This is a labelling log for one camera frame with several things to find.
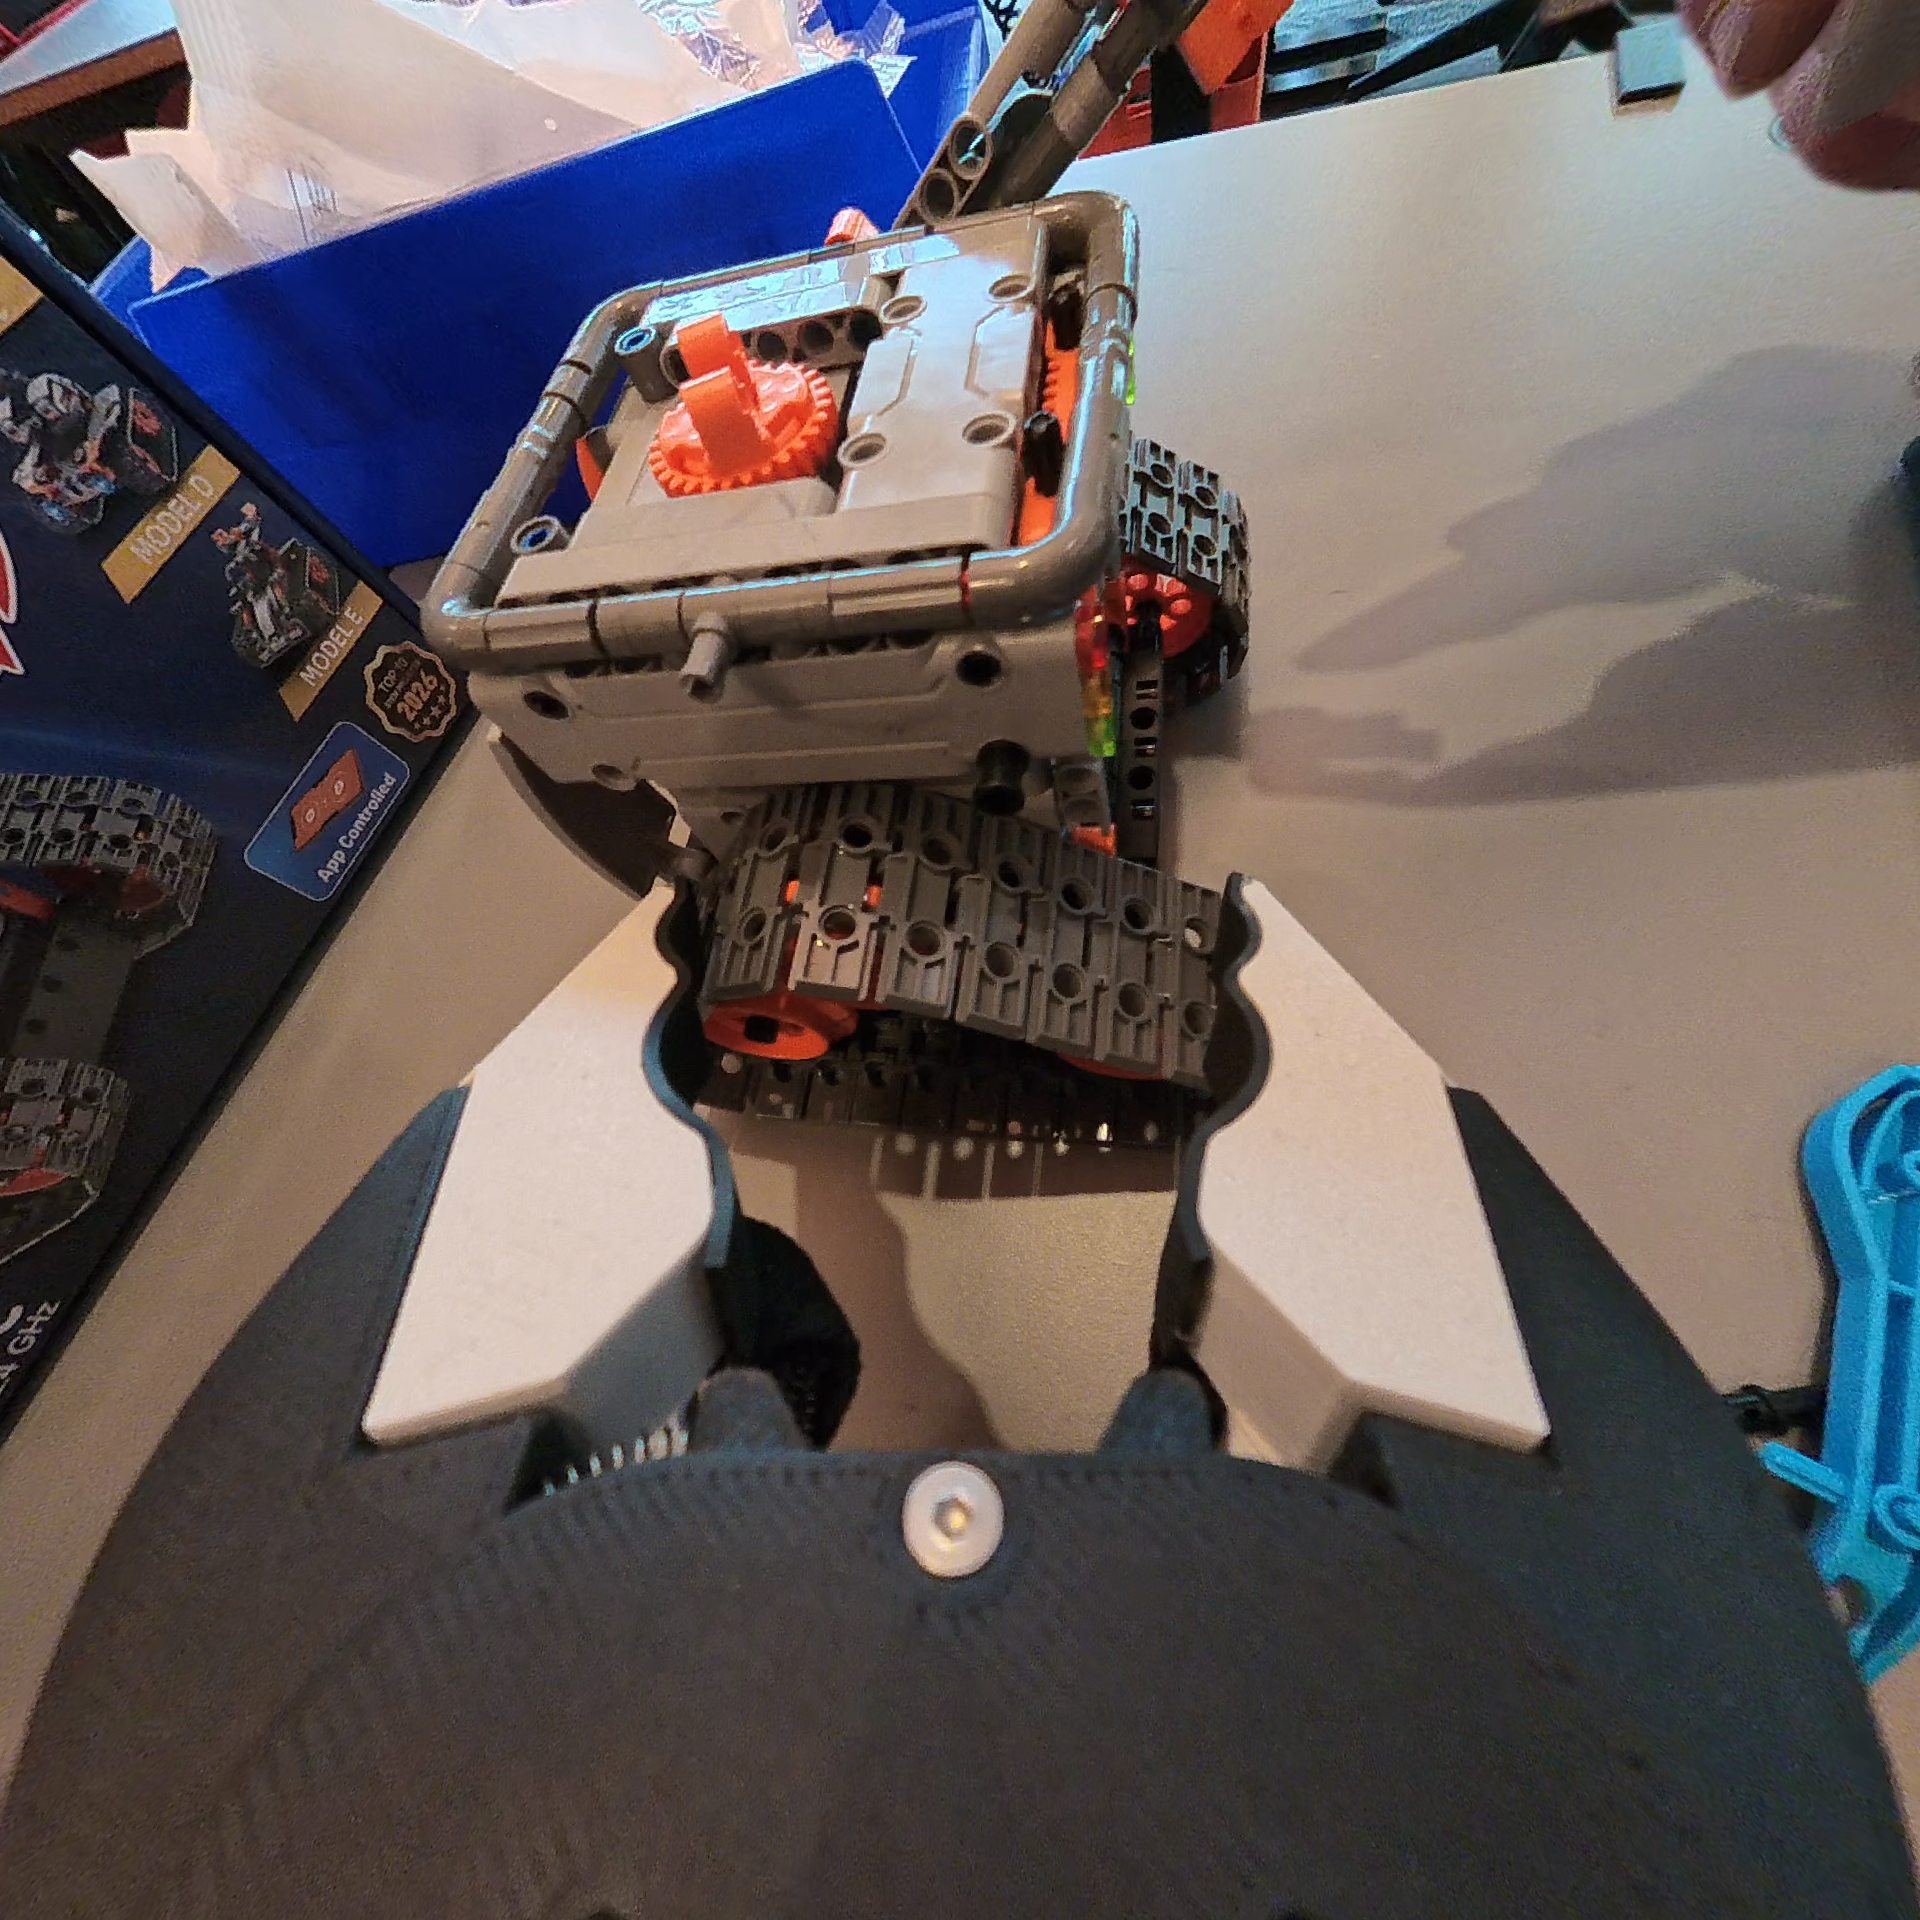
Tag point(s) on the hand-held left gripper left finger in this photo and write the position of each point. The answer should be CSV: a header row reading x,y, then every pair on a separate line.
x,y
557,1202

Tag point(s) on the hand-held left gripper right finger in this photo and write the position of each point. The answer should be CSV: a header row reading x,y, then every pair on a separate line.
x,y
1349,1202

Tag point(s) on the grey orange tracked toy robot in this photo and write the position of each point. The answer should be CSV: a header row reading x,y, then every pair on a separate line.
x,y
840,661

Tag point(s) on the grey orange toy arm assembly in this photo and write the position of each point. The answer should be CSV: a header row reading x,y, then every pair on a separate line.
x,y
1037,119

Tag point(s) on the blue plastic brick separator tool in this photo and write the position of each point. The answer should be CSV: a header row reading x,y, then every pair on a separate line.
x,y
1842,1245

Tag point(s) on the dark blue robot kit box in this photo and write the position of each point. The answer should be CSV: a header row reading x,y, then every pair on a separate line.
x,y
149,676

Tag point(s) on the blue plastic bin with bags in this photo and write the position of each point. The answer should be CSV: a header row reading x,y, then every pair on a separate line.
x,y
450,347

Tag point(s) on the orange plastic crate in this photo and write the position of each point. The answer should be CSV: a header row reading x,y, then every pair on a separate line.
x,y
1184,119

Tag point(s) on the crumpled clear plastic bags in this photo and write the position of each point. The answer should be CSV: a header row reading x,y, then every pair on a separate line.
x,y
375,106

